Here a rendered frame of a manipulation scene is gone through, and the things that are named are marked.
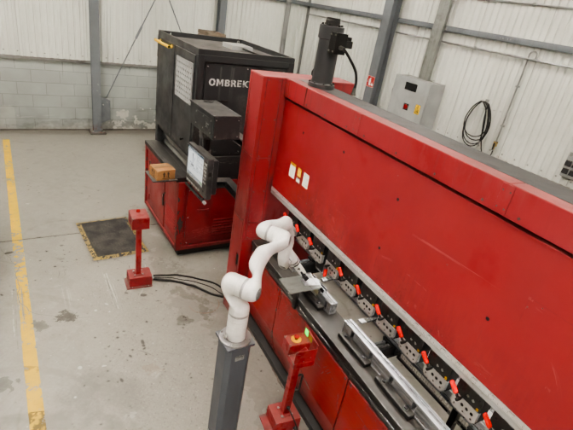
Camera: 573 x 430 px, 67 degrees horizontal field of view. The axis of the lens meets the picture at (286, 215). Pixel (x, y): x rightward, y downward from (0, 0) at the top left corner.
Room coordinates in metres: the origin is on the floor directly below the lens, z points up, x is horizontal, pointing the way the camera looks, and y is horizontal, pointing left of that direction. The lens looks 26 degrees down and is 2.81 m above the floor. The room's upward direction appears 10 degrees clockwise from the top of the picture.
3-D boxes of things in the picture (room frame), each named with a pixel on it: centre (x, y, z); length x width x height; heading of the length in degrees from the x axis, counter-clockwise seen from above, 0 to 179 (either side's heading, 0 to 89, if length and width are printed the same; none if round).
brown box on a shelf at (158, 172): (4.19, 1.37, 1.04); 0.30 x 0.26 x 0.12; 36
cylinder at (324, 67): (3.27, -0.14, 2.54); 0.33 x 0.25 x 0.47; 32
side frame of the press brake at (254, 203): (3.67, 0.05, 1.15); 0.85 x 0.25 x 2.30; 122
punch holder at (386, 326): (2.09, -0.72, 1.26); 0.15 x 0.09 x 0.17; 32
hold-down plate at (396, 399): (1.87, -0.80, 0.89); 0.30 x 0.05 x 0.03; 32
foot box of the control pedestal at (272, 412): (2.27, -0.22, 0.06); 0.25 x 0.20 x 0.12; 117
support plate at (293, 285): (2.67, -0.19, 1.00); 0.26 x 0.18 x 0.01; 122
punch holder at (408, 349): (1.92, -0.83, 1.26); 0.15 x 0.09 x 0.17; 32
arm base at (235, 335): (1.99, 0.17, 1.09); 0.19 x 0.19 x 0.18
